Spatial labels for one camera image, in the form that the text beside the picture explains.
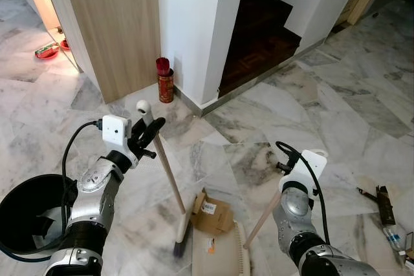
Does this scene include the clear plastic bottle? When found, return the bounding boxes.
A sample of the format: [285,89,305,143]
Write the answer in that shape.
[382,224,409,254]

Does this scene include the wooden broom with dark bristles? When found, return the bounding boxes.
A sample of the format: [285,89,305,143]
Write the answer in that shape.
[136,100,193,258]

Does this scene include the small cardboard box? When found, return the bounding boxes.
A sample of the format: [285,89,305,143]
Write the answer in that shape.
[191,189,235,235]

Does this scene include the black plastic bucket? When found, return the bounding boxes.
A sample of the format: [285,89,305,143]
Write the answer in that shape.
[0,174,78,262]

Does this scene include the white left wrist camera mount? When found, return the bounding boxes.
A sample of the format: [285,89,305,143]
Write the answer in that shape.
[102,114,133,154]

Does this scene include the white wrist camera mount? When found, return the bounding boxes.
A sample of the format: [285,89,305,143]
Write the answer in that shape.
[102,114,133,154]
[288,152,329,193]

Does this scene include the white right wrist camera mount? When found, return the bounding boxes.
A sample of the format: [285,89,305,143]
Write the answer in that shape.
[288,152,329,193]

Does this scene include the dark wooden staircase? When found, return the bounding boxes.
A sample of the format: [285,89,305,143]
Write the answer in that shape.
[219,0,301,97]

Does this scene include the light wood door panel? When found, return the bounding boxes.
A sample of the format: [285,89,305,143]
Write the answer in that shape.
[39,0,162,103]

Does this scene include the red bowl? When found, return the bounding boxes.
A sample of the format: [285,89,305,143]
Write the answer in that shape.
[34,41,60,60]

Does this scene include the red cylindrical canister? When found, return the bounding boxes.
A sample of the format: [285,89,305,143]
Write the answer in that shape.
[155,58,175,104]

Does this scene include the beige dustpan with wooden handle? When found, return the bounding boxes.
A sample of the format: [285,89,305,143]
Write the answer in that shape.
[193,150,329,276]

